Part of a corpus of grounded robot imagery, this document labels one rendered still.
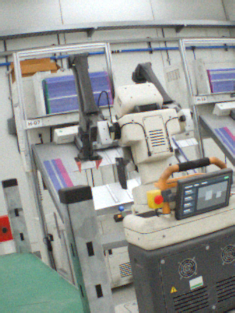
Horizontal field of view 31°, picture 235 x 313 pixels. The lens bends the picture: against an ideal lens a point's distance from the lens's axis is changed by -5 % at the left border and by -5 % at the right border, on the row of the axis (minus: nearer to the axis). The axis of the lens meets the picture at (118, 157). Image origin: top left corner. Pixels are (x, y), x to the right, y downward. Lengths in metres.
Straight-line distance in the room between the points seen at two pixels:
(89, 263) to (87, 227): 0.04
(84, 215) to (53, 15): 4.62
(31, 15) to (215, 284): 3.81
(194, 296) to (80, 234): 1.43
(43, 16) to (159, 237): 3.66
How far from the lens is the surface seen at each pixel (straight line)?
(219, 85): 3.90
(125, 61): 5.18
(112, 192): 2.93
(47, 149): 3.18
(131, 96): 2.12
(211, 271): 1.88
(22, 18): 4.93
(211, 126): 3.73
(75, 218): 0.46
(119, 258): 3.25
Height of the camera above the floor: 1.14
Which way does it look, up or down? 3 degrees down
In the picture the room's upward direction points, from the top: 10 degrees counter-clockwise
